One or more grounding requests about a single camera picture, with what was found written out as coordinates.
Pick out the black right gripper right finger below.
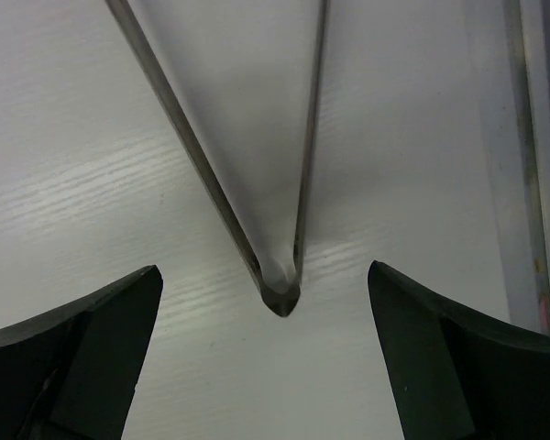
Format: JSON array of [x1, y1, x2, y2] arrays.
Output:
[[368, 261, 550, 439]]

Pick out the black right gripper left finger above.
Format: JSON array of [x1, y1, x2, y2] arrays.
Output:
[[0, 265, 162, 439]]

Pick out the metal serving tongs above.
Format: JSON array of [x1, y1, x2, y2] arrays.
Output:
[[106, 1, 330, 318]]

